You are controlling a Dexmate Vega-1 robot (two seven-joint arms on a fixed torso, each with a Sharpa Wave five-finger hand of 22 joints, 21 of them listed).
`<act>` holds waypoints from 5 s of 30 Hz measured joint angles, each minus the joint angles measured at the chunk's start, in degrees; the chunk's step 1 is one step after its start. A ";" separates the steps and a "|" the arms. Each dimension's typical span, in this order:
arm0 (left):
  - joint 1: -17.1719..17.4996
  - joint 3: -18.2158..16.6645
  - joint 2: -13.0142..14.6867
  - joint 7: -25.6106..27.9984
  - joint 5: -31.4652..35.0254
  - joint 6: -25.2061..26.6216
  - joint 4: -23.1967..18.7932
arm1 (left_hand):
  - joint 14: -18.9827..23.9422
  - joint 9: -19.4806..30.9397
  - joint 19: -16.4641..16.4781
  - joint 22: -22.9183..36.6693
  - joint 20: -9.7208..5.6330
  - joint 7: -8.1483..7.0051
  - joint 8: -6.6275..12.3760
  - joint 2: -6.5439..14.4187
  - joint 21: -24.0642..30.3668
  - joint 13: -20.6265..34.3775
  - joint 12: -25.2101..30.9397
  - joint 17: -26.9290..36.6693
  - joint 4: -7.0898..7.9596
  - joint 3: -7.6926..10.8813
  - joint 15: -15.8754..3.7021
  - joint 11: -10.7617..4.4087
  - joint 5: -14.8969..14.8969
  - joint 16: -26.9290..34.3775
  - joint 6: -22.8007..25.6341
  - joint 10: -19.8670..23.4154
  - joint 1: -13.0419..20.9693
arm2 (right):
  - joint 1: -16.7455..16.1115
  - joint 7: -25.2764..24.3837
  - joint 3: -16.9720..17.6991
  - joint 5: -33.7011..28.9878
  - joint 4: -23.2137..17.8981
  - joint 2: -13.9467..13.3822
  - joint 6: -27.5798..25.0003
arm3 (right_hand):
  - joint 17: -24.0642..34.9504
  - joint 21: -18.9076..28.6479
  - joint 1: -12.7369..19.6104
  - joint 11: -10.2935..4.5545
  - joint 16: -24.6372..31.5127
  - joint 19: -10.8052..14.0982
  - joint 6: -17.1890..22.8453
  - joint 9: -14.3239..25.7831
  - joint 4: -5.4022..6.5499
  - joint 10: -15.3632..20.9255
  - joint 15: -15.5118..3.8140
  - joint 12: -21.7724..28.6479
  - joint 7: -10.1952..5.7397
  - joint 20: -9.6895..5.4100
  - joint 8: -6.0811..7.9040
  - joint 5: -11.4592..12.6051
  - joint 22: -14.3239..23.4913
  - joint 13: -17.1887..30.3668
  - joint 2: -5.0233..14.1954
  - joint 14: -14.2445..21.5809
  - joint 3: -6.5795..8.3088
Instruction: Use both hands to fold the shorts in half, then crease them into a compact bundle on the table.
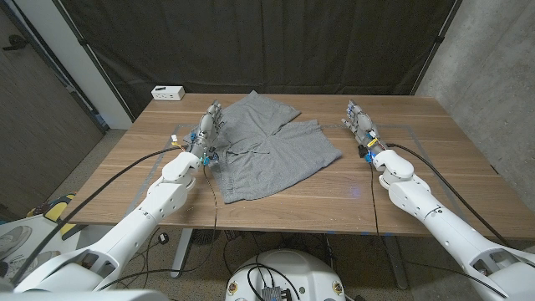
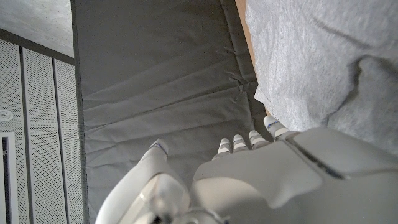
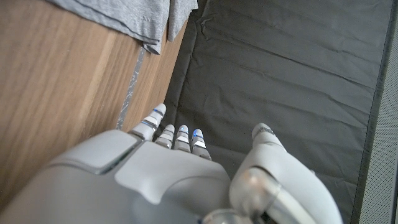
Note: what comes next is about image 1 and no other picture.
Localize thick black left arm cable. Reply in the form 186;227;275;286
10;145;187;286

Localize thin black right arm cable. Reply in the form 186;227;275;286
368;161;509;298

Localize black backdrop stand pole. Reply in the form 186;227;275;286
410;0;464;97
52;0;135;123

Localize grey fabric shorts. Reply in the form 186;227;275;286
182;90;344;205

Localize grey electronics box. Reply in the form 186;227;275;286
261;286;293;301

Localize black backdrop curtain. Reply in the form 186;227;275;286
59;0;463;122

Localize small black fan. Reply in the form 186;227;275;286
191;228;222;247

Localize black door handle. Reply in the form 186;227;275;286
2;34;29;52

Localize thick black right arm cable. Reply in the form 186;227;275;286
385;142;511;248

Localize white table leg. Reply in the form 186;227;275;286
170;227;194;279

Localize brown wooden door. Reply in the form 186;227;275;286
0;0;110;221

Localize white platform box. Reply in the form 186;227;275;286
0;215;114;293

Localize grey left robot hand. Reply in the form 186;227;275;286
188;99;225;159

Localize white sneaker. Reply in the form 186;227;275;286
8;249;62;281
0;225;33;260

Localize yellow and black shoe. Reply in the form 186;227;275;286
27;192;87;242

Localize white robot torso base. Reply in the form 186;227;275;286
225;248;346;301

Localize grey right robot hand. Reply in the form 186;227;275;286
340;99;389;159

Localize white power strip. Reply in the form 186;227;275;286
150;85;186;101

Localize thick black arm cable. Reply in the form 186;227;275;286
10;145;187;286
385;142;511;248

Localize white left shoulder shell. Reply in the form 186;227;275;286
0;288;171;301

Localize grey table leg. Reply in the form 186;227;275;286
382;235;410;290

